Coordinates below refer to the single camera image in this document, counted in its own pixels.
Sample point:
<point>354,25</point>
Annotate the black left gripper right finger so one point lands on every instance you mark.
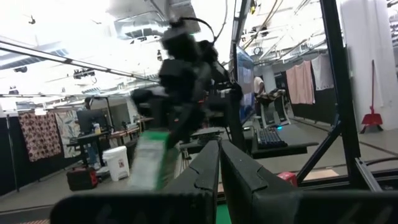
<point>264,202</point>

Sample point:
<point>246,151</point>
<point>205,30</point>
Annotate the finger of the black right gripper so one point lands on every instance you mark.
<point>149,99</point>
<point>183,124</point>

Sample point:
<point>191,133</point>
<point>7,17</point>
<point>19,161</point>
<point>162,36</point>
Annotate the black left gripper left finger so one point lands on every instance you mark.
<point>174,205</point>

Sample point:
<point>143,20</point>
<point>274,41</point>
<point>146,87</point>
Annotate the red Froot Loops cereal box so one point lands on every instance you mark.
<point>287,179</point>

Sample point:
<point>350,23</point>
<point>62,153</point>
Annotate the green Apple Jacks cereal box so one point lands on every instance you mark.
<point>146,161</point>

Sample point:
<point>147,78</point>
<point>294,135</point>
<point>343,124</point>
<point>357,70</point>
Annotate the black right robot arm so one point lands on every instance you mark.
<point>224,102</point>

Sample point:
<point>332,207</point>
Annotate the wooden workbench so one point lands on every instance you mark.
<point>127,133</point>

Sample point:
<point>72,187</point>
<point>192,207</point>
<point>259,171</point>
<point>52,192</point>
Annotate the green table mat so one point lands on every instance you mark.
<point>224,216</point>

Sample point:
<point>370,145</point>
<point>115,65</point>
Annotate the yellow bottle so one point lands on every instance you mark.
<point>97,129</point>

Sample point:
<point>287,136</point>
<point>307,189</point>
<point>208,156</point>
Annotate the small black computer monitor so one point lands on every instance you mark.
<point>91,119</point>

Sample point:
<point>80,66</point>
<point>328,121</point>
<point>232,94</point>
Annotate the large black computer monitor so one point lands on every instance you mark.
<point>245,77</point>

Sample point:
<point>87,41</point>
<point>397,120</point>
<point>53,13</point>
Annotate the black backlit keyboard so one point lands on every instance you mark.
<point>270,138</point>

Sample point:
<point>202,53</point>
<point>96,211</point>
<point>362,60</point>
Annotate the white trash bin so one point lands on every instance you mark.
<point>116,163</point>

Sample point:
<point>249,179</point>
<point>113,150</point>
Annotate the person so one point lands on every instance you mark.
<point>258,85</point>

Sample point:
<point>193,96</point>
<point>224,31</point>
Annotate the pale leaf patterned cloth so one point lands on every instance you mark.
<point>68,133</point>

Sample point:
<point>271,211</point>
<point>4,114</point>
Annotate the white chair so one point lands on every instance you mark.
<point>273,109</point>

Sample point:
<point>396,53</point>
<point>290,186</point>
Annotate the black and red case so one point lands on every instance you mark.
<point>81,179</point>

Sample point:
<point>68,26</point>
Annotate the silver aluminium extrusion bar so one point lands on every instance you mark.
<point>368,175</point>

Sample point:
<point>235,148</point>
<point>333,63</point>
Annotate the red floral patterned cloth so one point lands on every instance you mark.
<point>40,137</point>

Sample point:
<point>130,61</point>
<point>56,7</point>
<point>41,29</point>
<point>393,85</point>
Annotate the pink hanging cloth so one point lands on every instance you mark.
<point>300,84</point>

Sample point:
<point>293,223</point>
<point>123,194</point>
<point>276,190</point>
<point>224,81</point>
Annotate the red broom with dustpan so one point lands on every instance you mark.
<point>372,119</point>

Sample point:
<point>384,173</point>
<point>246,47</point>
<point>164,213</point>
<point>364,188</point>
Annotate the white hanging cloth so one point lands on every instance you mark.
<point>322,73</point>

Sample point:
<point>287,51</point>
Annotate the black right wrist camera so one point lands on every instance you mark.
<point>180,42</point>

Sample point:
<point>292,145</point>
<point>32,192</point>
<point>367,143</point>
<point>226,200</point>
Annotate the round wall clock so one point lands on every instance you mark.
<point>257,51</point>

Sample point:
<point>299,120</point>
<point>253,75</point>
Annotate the black metal rig frame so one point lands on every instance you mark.
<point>340,93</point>

